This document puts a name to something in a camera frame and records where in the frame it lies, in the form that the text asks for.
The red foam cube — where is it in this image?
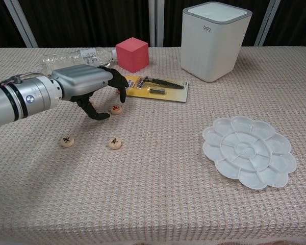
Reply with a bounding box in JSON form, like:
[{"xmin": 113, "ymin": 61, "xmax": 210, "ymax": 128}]
[{"xmin": 115, "ymin": 37, "xmax": 150, "ymax": 74}]

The razor in yellow blister pack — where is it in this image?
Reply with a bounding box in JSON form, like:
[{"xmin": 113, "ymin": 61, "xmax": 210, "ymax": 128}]
[{"xmin": 124, "ymin": 75, "xmax": 189, "ymax": 103}]

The white bin with grey rim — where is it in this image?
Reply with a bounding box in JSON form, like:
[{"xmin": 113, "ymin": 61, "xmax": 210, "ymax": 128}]
[{"xmin": 180, "ymin": 2, "xmax": 253, "ymax": 83}]

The wooden chess piece black character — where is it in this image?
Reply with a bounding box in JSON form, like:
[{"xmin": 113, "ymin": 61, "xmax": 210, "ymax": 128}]
[
  {"xmin": 108, "ymin": 137, "xmax": 123, "ymax": 150},
  {"xmin": 60, "ymin": 135, "xmax": 76, "ymax": 148}
]

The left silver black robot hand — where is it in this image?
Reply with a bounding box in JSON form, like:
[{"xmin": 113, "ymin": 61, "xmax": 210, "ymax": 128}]
[{"xmin": 50, "ymin": 64, "xmax": 130, "ymax": 120}]

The white flower-shaped paint palette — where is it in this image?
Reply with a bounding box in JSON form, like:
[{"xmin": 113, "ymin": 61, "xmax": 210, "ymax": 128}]
[{"xmin": 201, "ymin": 115, "xmax": 297, "ymax": 191}]

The white metal frame post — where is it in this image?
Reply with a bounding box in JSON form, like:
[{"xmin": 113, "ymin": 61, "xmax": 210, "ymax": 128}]
[
  {"xmin": 4, "ymin": 0, "xmax": 39, "ymax": 48},
  {"xmin": 147, "ymin": 0, "xmax": 165, "ymax": 48},
  {"xmin": 253, "ymin": 0, "xmax": 281, "ymax": 46}
]

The clear plastic water bottle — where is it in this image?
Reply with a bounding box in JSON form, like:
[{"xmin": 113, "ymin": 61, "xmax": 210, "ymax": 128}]
[{"xmin": 42, "ymin": 47, "xmax": 117, "ymax": 75}]

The pink woven tablecloth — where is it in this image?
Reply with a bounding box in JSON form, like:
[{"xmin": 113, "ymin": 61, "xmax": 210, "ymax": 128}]
[{"xmin": 0, "ymin": 45, "xmax": 306, "ymax": 245}]

